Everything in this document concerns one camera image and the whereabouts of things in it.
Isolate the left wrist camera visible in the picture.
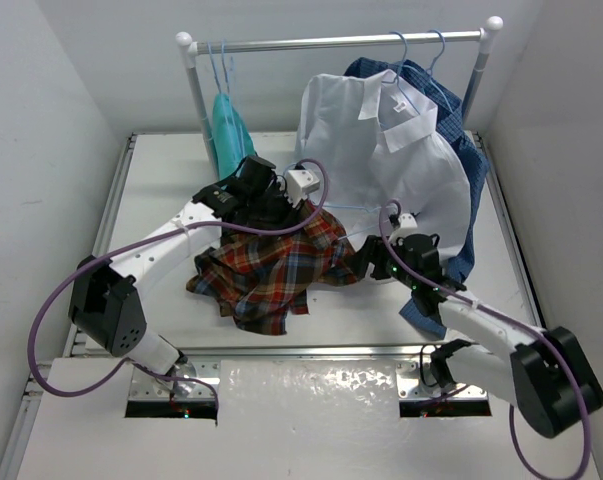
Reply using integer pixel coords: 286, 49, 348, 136
284, 169, 321, 208

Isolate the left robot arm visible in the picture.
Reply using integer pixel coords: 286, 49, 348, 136
69, 155, 321, 376

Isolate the purple cable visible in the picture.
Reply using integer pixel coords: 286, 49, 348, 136
26, 158, 331, 416
378, 199, 595, 480

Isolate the blue hanger white shirt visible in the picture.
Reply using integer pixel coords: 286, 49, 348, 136
378, 30, 422, 131

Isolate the blue checked shirt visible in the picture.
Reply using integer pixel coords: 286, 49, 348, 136
345, 57, 489, 340

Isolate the white clothes rack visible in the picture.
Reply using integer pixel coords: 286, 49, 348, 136
175, 16, 504, 165

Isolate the red plaid shirt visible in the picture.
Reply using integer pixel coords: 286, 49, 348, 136
186, 210, 358, 336

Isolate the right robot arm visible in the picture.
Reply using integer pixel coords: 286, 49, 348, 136
347, 234, 603, 438

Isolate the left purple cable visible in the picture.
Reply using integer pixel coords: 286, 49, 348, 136
26, 158, 331, 416

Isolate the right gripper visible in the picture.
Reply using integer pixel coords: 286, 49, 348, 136
345, 234, 418, 290

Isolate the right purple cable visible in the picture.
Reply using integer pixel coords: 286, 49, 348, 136
378, 199, 595, 480

